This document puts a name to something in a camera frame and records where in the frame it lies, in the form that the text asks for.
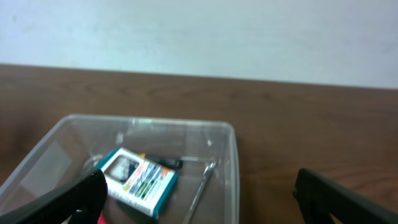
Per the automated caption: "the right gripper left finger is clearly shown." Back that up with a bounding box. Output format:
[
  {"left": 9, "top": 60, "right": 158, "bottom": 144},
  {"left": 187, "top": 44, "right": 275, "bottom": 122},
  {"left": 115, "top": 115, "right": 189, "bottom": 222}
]
[{"left": 1, "top": 169, "right": 108, "bottom": 224}]

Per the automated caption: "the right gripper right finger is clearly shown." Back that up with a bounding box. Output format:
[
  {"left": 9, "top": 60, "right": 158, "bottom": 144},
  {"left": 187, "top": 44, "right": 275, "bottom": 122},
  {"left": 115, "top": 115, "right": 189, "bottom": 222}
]
[{"left": 293, "top": 168, "right": 397, "bottom": 223}]

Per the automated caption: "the blue white cardboard box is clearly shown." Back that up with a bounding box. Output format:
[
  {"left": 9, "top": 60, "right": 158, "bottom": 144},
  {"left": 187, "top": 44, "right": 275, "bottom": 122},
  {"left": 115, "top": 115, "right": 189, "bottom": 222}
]
[{"left": 95, "top": 147, "right": 178, "bottom": 219}]

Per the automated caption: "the black yellow screwdriver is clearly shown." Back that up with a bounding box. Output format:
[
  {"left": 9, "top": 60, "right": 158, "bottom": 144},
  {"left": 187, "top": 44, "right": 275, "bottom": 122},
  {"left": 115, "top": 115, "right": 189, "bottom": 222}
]
[{"left": 138, "top": 153, "right": 183, "bottom": 170}]

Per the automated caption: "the clear plastic storage container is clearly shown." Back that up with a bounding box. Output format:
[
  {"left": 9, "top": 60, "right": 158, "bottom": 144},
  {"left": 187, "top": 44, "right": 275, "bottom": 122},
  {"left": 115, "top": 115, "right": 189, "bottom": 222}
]
[{"left": 1, "top": 114, "right": 239, "bottom": 224}]

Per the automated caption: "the silver wrench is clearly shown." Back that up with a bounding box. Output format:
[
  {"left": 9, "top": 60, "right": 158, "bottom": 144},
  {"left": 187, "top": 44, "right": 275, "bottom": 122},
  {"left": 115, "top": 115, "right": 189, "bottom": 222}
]
[{"left": 182, "top": 160, "right": 216, "bottom": 224}]

